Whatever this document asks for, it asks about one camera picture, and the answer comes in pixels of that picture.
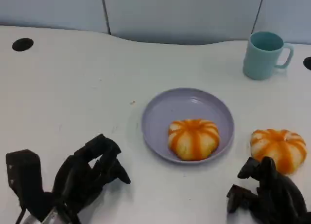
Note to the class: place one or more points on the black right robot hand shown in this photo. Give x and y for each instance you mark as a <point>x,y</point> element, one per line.
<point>279,194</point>

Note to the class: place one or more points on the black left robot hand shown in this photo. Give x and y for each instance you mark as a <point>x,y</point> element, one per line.
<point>75,180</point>

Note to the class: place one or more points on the orange and white bread roll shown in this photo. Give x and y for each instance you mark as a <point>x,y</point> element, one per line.
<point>194,139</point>
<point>279,146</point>

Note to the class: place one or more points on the lilac plate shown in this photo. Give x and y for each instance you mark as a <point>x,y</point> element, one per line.
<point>170,107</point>

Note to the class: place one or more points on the pale green mug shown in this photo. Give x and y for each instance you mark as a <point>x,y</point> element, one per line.
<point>261,61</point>

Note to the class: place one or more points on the grey partition panel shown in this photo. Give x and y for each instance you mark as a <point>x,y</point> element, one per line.
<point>48,7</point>
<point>182,15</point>
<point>286,12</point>

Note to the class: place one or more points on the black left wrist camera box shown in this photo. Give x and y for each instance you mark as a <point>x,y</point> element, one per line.
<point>24,180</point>

